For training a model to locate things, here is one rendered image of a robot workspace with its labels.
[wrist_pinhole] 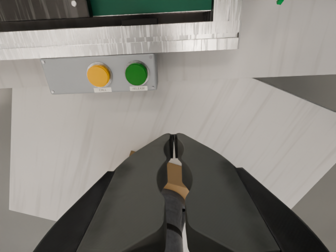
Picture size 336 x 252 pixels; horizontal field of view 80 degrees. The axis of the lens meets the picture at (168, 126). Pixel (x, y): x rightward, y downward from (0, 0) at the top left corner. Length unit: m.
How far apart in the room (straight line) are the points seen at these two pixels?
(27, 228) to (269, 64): 2.62
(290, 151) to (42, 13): 0.66
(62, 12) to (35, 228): 2.45
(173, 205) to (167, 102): 0.26
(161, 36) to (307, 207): 2.23
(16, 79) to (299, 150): 0.76
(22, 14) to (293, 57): 0.54
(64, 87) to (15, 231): 2.50
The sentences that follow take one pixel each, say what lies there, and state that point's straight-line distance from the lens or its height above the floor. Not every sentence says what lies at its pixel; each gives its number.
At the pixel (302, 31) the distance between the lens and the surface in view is 0.56.
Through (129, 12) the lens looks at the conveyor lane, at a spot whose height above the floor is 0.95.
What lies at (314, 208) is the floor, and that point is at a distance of 2.48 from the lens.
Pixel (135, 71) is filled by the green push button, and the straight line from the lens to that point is 0.38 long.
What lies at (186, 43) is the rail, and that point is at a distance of 0.38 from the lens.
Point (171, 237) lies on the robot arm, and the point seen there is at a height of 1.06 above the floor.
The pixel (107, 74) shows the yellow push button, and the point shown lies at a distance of 0.39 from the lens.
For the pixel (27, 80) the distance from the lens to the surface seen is 0.60.
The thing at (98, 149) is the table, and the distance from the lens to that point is 0.62.
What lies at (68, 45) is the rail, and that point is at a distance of 0.43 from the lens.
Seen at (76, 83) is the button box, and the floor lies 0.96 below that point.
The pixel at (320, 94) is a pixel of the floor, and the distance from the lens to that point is 1.75.
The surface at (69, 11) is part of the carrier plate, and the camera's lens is 0.40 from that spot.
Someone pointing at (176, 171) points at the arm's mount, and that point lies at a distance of 0.59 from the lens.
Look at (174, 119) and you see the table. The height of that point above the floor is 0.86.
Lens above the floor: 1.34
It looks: 62 degrees down
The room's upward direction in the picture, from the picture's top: 179 degrees counter-clockwise
